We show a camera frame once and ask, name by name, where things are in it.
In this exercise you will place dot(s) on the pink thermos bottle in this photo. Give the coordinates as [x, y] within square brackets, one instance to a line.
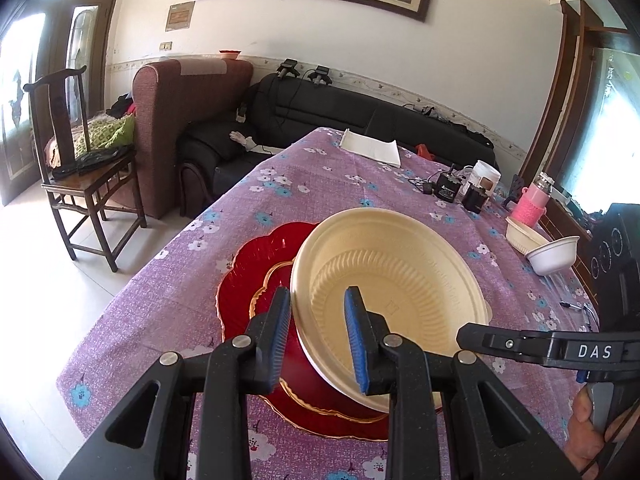
[530, 207]

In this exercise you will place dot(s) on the small white bowl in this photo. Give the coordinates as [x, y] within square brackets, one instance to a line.
[552, 257]

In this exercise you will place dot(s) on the red plate with white label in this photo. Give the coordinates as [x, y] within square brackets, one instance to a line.
[302, 377]

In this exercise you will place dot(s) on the black sofa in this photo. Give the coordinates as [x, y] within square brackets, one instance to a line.
[350, 110]

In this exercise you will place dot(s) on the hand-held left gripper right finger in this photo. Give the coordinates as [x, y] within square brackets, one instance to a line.
[356, 350]

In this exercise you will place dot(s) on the person's right hand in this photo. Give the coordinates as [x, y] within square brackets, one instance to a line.
[582, 440]

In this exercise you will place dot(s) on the black pen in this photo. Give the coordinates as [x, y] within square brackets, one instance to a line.
[570, 305]

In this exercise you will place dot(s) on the white mug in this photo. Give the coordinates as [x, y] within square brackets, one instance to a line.
[487, 171]

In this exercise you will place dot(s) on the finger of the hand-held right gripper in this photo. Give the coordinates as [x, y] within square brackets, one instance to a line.
[500, 344]

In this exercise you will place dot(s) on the black clamp device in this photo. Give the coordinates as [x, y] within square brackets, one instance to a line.
[320, 74]
[288, 67]

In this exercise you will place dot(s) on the purple floral tablecloth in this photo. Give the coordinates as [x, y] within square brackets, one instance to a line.
[175, 300]

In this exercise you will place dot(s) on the white glove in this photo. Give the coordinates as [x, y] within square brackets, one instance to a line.
[242, 139]

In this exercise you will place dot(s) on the large cream bowl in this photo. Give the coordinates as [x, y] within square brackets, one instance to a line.
[400, 270]

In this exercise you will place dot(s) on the small black battery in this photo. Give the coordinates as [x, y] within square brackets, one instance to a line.
[475, 199]

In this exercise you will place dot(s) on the small framed wall plaque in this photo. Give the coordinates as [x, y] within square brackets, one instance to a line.
[180, 16]

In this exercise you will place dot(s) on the dark wooden chair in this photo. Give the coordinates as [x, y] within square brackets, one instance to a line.
[62, 125]

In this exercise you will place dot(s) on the black bag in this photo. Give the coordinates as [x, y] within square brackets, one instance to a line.
[95, 160]

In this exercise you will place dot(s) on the black power adapter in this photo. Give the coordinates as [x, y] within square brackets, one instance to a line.
[427, 188]

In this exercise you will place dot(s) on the brown armchair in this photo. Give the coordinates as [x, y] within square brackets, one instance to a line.
[175, 125]

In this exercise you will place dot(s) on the white folded paper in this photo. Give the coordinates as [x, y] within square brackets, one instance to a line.
[370, 147]

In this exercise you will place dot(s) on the orange plastic object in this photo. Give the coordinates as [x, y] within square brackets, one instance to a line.
[424, 151]

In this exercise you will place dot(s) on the red plate with gold lettering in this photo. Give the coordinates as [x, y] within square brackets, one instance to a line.
[260, 250]

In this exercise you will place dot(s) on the cream bowl with stepped rim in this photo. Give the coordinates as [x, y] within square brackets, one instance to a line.
[522, 235]

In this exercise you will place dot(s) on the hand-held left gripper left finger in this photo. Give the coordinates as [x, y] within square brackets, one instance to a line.
[282, 340]

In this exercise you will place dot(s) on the green patterned cushion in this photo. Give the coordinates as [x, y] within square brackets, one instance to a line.
[110, 132]

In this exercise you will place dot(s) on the small red bowl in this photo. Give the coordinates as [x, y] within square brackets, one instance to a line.
[230, 52]

